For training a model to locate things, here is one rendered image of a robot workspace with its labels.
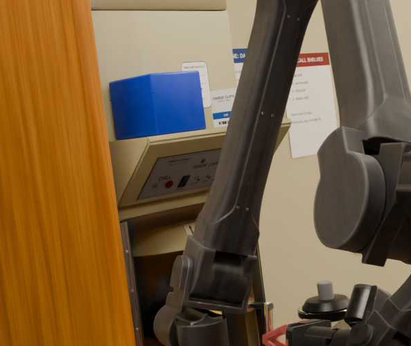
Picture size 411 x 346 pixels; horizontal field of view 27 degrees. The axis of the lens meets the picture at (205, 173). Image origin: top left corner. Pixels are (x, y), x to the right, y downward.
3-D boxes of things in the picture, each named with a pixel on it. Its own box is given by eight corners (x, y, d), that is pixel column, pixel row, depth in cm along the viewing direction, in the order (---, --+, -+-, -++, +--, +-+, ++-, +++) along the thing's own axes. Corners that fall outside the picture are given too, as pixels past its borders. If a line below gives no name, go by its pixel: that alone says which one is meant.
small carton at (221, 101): (213, 128, 141) (208, 91, 141) (228, 125, 145) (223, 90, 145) (241, 124, 139) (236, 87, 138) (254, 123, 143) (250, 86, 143)
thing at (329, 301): (293, 320, 157) (288, 284, 157) (333, 309, 162) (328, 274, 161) (324, 327, 149) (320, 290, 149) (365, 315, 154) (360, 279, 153)
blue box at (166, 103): (115, 141, 131) (107, 82, 130) (164, 134, 138) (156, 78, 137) (158, 135, 124) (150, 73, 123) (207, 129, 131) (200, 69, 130)
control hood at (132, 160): (106, 209, 130) (97, 143, 129) (250, 180, 152) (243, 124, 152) (156, 206, 122) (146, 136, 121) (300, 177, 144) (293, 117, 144)
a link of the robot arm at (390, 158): (416, 141, 61) (477, 156, 63) (342, 145, 71) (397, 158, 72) (396, 269, 60) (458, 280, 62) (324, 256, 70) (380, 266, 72)
